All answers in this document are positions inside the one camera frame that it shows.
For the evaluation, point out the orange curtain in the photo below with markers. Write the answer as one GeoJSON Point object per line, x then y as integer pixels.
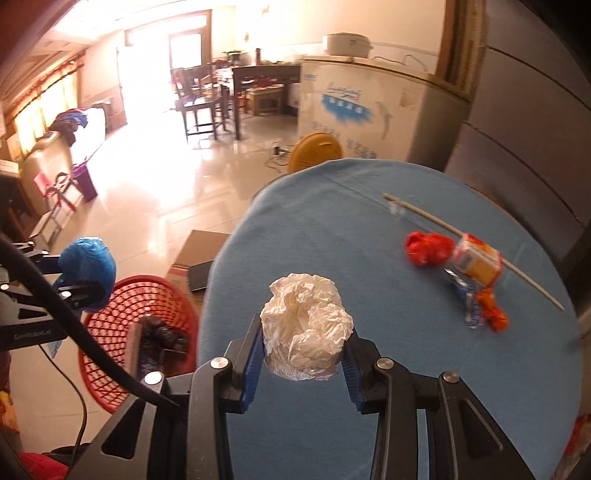
{"type": "Point", "coordinates": [27, 120]}

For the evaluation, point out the dark wooden chair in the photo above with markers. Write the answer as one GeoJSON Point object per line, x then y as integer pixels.
{"type": "Point", "coordinates": [226, 101]}
{"type": "Point", "coordinates": [194, 108]}

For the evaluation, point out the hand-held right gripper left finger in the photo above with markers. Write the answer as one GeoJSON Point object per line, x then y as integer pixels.
{"type": "Point", "coordinates": [251, 364]}

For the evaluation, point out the blue printed packet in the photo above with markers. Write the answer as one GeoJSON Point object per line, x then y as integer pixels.
{"type": "Point", "coordinates": [468, 295]}

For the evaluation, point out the long wooden stick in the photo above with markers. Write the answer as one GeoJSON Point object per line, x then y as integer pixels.
{"type": "Point", "coordinates": [429, 217]}

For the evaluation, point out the black flat notebook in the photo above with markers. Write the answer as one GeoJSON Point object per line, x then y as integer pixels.
{"type": "Point", "coordinates": [201, 276]}

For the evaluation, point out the yellow round fan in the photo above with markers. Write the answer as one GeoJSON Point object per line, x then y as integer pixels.
{"type": "Point", "coordinates": [314, 152]}

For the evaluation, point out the purple bucket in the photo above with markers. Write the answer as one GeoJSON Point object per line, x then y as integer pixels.
{"type": "Point", "coordinates": [85, 184]}

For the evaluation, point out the blue tablecloth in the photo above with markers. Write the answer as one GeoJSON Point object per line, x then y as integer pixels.
{"type": "Point", "coordinates": [346, 221]}

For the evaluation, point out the red and white medicine box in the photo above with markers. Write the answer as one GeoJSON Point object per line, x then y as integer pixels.
{"type": "Point", "coordinates": [478, 261]}

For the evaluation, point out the red plastic bag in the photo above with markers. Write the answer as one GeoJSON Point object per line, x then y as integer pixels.
{"type": "Point", "coordinates": [425, 249]}

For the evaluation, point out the clear plastic wrapper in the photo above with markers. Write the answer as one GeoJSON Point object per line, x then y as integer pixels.
{"type": "Point", "coordinates": [397, 208]}

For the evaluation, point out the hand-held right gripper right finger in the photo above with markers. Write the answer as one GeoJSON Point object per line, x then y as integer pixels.
{"type": "Point", "coordinates": [353, 374]}

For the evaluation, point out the orange plastic bag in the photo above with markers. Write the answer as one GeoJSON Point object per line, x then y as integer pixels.
{"type": "Point", "coordinates": [494, 314]}

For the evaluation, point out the white chest freezer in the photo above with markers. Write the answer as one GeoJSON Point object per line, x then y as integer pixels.
{"type": "Point", "coordinates": [392, 120]}

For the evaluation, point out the red plastic basket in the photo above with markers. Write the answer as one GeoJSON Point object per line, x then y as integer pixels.
{"type": "Point", "coordinates": [138, 295]}

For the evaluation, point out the cream sofa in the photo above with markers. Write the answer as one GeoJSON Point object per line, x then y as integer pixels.
{"type": "Point", "coordinates": [46, 152]}

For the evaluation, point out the pile of clothes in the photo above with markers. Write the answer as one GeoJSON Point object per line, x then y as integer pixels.
{"type": "Point", "coordinates": [69, 120]}

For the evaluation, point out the wooden framed glass door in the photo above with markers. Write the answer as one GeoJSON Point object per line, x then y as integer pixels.
{"type": "Point", "coordinates": [184, 46]}

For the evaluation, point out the white rice cooker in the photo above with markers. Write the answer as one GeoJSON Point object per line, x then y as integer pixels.
{"type": "Point", "coordinates": [346, 45]}

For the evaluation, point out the dark wooden dining table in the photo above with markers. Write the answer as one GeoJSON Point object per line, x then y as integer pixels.
{"type": "Point", "coordinates": [263, 71]}

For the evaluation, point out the light wooden bench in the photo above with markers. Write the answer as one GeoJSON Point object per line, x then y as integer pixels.
{"type": "Point", "coordinates": [265, 99]}

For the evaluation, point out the dark crumpled bag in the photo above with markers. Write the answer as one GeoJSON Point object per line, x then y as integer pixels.
{"type": "Point", "coordinates": [166, 339]}

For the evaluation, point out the white paper ball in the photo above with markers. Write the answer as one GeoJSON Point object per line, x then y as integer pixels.
{"type": "Point", "coordinates": [304, 323]}

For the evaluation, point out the blue plastic bag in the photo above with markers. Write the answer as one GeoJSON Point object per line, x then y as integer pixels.
{"type": "Point", "coordinates": [87, 263]}

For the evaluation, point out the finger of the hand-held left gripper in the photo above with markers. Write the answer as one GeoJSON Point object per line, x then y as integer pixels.
{"type": "Point", "coordinates": [37, 264]}
{"type": "Point", "coordinates": [76, 295]}

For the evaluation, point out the flat cardboard sheet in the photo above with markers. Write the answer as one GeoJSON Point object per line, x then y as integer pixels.
{"type": "Point", "coordinates": [198, 249]}

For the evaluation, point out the grey panelled cabinet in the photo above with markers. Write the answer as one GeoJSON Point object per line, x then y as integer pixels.
{"type": "Point", "coordinates": [531, 115]}

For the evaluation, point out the small pink chair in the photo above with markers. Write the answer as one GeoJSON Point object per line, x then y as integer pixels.
{"type": "Point", "coordinates": [44, 182]}

